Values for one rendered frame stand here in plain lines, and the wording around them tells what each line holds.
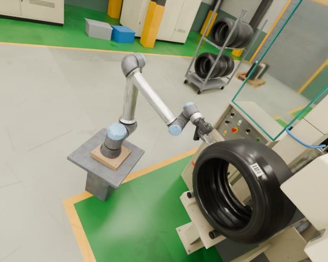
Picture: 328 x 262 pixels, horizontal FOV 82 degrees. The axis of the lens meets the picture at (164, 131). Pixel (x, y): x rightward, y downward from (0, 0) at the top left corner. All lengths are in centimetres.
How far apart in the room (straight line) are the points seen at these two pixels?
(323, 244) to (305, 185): 15
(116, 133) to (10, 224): 121
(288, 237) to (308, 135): 59
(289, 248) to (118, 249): 137
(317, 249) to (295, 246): 86
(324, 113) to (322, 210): 69
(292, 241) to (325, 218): 78
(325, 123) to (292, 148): 21
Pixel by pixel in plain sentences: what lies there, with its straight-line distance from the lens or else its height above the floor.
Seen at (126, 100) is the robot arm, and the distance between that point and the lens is 159.
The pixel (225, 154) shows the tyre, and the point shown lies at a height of 137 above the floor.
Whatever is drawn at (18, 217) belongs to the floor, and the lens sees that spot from 223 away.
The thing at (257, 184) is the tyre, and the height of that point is 141.
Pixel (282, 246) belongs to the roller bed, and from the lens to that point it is 146.
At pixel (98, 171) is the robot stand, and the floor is 60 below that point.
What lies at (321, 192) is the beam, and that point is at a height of 172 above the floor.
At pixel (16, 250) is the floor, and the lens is 213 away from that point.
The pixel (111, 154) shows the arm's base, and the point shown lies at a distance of 170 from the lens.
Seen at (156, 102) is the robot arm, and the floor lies 131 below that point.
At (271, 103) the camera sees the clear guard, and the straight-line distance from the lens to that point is 179.
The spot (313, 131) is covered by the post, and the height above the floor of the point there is 163.
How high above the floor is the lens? 199
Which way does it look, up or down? 38 degrees down
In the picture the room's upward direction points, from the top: 25 degrees clockwise
